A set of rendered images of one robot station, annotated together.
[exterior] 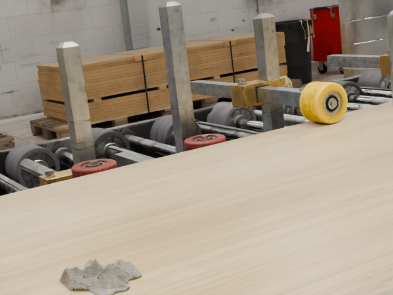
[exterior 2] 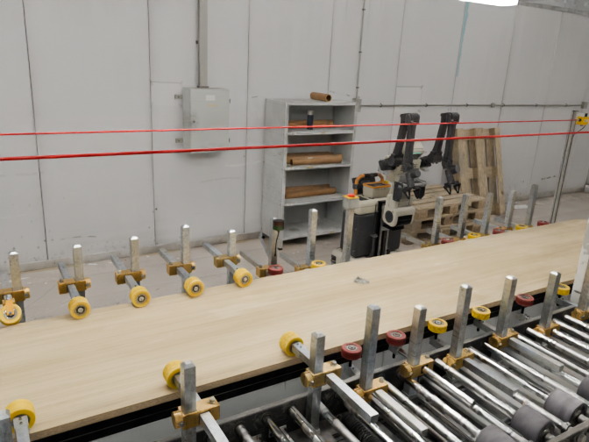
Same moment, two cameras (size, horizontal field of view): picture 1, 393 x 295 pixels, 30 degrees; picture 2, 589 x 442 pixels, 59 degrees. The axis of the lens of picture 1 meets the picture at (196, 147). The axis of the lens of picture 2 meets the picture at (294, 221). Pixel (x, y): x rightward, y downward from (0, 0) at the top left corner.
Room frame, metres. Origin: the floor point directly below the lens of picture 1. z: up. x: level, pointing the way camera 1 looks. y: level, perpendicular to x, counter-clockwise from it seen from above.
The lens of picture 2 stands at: (3.17, -0.34, 1.98)
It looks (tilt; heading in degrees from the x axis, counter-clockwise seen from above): 17 degrees down; 178
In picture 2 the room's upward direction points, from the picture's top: 3 degrees clockwise
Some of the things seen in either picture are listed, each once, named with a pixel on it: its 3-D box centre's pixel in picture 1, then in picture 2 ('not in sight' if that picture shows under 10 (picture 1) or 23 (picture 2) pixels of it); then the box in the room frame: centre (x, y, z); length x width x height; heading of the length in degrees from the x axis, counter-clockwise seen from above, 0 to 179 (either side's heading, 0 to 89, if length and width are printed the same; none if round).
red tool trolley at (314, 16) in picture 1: (344, 37); not in sight; (8.97, -1.95, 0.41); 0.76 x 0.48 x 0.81; 126
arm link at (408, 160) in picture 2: not in sight; (409, 142); (-0.79, 0.67, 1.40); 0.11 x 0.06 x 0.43; 120
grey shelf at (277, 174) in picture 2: not in sight; (308, 172); (-2.48, 0.02, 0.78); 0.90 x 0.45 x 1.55; 119
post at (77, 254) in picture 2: not in sight; (80, 293); (0.96, -1.21, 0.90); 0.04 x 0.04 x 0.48; 29
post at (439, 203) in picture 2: not in sight; (436, 231); (-0.14, 0.75, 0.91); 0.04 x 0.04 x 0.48; 29
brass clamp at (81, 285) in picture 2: not in sight; (74, 284); (0.97, -1.23, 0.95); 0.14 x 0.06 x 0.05; 119
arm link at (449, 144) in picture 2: not in sight; (450, 140); (-1.00, 1.05, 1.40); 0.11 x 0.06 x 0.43; 119
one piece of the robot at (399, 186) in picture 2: not in sight; (408, 187); (-1.05, 0.77, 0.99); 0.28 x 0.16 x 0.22; 119
